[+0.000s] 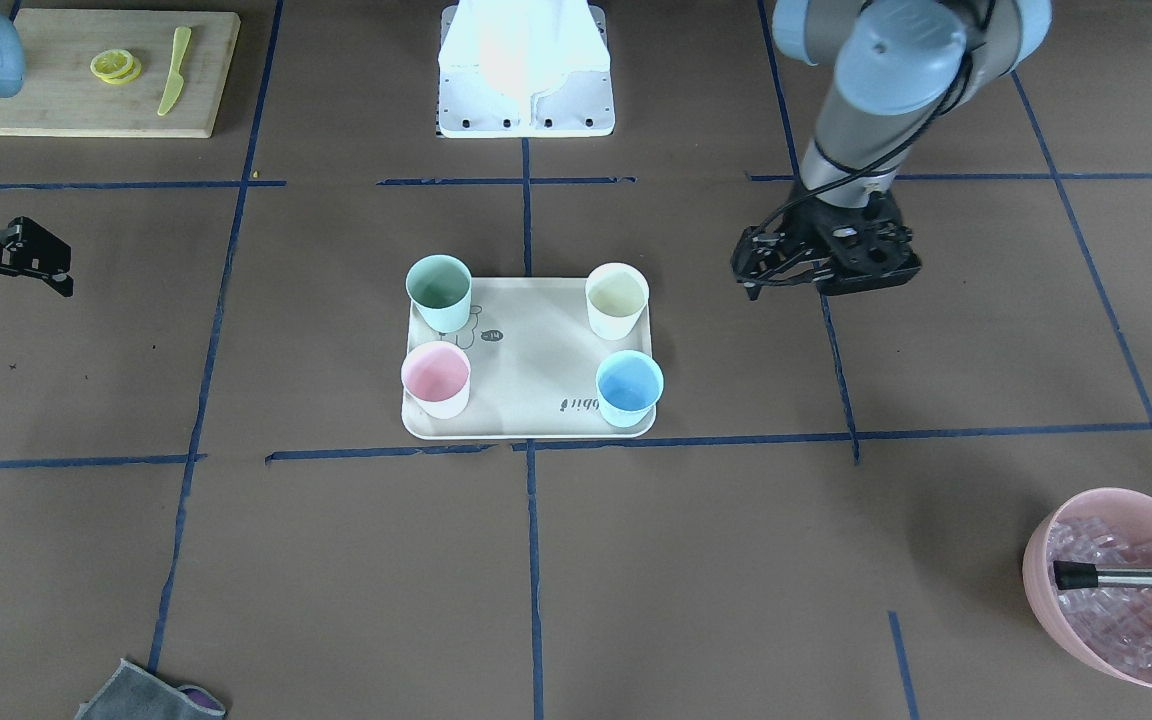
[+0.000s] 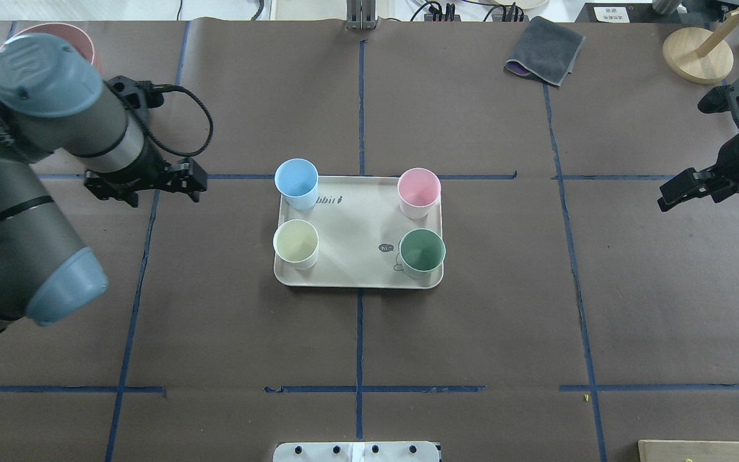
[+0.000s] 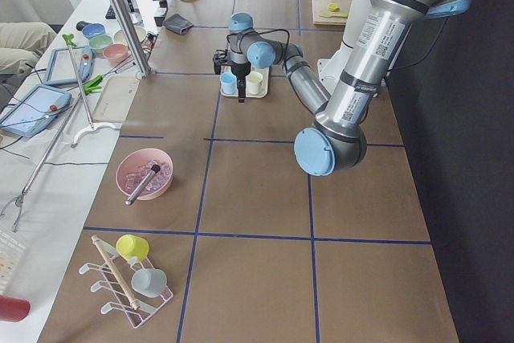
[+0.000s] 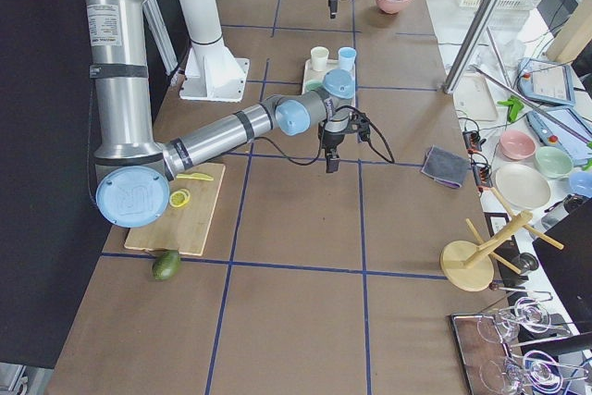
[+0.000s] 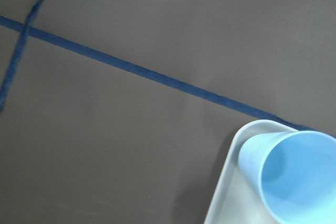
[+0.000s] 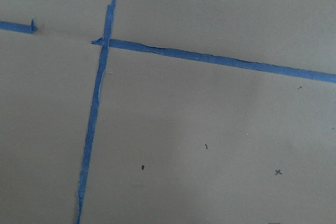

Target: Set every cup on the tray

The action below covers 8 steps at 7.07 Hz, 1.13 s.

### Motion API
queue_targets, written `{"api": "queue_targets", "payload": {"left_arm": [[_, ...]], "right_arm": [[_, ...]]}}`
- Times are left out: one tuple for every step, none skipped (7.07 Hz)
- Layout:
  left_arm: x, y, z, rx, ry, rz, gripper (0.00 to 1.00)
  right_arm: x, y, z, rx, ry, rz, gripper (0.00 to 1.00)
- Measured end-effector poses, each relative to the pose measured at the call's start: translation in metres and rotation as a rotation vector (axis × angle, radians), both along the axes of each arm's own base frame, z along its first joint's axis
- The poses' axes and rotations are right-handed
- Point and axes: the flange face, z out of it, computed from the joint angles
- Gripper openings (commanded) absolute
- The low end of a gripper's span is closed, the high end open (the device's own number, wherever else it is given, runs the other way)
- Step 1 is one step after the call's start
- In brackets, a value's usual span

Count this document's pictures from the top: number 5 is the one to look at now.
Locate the light blue cup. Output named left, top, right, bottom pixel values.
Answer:
left=238, top=131, right=335, bottom=223

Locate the cream rabbit tray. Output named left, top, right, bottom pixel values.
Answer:
left=205, top=120, right=299, bottom=223

